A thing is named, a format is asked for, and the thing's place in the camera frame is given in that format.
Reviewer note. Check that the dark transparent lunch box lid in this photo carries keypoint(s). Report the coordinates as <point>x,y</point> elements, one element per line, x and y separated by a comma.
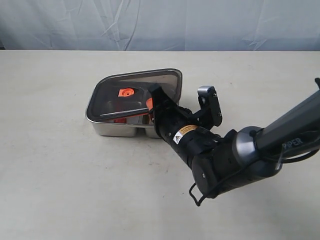
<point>124,95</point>

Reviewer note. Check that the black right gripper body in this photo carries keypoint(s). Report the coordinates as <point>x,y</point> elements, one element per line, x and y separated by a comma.
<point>179,127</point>

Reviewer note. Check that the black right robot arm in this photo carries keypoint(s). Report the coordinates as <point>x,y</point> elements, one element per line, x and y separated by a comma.
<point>220,164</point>

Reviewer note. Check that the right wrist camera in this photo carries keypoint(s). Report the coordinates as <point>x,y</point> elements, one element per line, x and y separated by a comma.
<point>210,114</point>

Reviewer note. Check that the red toy sausage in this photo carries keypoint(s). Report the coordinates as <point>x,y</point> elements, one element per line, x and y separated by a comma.
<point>120,120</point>

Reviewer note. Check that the stainless steel lunch box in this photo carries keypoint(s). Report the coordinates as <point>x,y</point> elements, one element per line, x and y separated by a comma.
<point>133,126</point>

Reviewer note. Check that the blue-grey backdrop cloth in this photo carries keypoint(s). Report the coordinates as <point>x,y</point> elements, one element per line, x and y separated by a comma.
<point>160,25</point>

